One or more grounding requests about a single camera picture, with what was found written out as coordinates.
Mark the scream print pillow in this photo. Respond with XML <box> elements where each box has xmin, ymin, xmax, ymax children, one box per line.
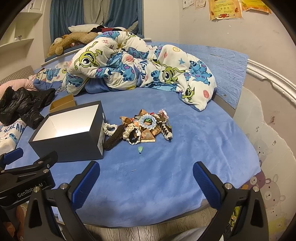
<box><xmin>0</xmin><ymin>118</ymin><xmax>27</xmax><ymax>155</ymax></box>

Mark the black cream lace scrunchie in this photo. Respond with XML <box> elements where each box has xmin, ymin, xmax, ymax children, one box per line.
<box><xmin>122</xmin><ymin>123</ymin><xmax>142</xmax><ymax>145</ymax></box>

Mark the yellow award certificate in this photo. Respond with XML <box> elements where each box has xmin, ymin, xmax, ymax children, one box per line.
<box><xmin>208</xmin><ymin>0</ymin><xmax>242</xmax><ymax>21</ymax></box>

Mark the monster cartoon comforter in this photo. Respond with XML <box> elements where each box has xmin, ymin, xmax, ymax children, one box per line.
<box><xmin>65</xmin><ymin>31</ymin><xmax>217</xmax><ymax>111</ymax></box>

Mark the white wall shelf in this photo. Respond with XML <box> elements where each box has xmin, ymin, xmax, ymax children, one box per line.
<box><xmin>1</xmin><ymin>0</ymin><xmax>46</xmax><ymax>53</ymax></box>

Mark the small green hair clip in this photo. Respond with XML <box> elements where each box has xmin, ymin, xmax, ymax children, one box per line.
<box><xmin>137</xmin><ymin>146</ymin><xmax>143</xmax><ymax>154</ymax></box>

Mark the light blue crochet scrunchie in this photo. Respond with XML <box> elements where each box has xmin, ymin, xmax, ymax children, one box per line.
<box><xmin>138</xmin><ymin>114</ymin><xmax>157</xmax><ymax>130</ymax></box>

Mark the small brown cardboard box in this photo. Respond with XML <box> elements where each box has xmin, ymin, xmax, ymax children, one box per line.
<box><xmin>49</xmin><ymin>94</ymin><xmax>76</xmax><ymax>113</ymax></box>

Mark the dark open shoe box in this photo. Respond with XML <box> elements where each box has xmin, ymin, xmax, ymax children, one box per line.
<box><xmin>29</xmin><ymin>101</ymin><xmax>106</xmax><ymax>163</ymax></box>

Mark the black puffer jacket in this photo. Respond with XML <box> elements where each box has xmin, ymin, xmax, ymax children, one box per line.
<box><xmin>1</xmin><ymin>86</ymin><xmax>56</xmax><ymax>130</ymax></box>

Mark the brown teddy bear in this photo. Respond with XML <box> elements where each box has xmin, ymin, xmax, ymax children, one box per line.
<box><xmin>47</xmin><ymin>32</ymin><xmax>98</xmax><ymax>57</ymax></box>

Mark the white lace scrunchie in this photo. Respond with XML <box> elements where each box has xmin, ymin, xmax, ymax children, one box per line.
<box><xmin>103</xmin><ymin>123</ymin><xmax>118</xmax><ymax>136</ymax></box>

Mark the pink quilted blanket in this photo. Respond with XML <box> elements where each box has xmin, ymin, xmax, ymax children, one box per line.
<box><xmin>0</xmin><ymin>79</ymin><xmax>37</xmax><ymax>95</ymax></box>

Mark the blue window curtain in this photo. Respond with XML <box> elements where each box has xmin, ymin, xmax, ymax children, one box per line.
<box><xmin>49</xmin><ymin>1</ymin><xmax>144</xmax><ymax>41</ymax></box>

